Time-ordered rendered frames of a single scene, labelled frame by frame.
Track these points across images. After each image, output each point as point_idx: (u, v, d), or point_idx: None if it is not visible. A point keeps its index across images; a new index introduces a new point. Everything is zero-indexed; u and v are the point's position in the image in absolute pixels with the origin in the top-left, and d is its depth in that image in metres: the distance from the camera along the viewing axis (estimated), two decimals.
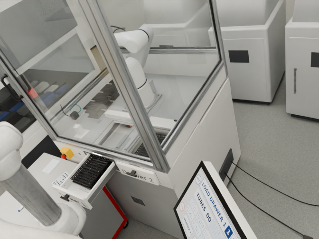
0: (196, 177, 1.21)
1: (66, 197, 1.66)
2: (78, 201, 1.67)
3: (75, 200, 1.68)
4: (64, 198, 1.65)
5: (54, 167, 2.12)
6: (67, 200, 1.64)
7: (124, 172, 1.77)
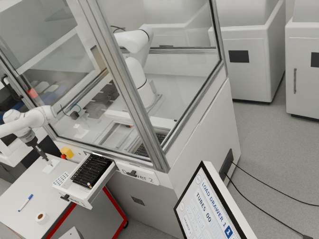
0: (196, 177, 1.21)
1: (66, 197, 1.66)
2: (78, 201, 1.67)
3: (75, 200, 1.68)
4: (64, 198, 1.65)
5: (54, 167, 2.12)
6: (67, 200, 1.64)
7: (124, 172, 1.77)
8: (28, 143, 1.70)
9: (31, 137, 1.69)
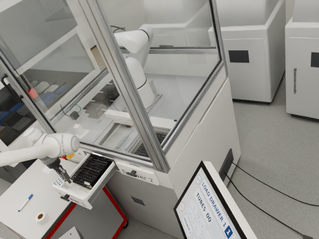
0: (196, 177, 1.21)
1: (66, 197, 1.66)
2: (78, 201, 1.67)
3: (75, 200, 1.68)
4: (64, 198, 1.65)
5: None
6: (67, 200, 1.64)
7: (124, 172, 1.77)
8: None
9: None
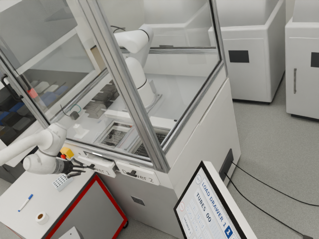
0: (196, 177, 1.21)
1: (91, 167, 1.79)
2: (103, 170, 1.80)
3: (99, 169, 1.82)
4: (90, 167, 1.79)
5: None
6: (93, 169, 1.78)
7: (124, 172, 1.77)
8: (64, 162, 1.60)
9: None
